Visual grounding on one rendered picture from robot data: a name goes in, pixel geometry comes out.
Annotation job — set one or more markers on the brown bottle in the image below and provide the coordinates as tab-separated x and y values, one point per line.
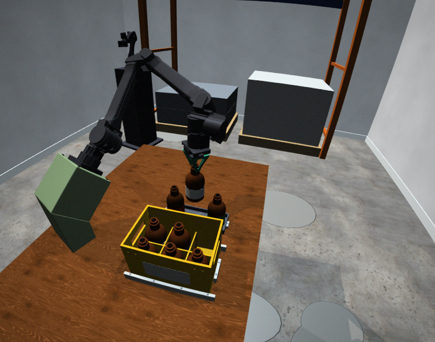
195	184
197	256
217	208
144	244
156	232
175	200
172	251
180	237

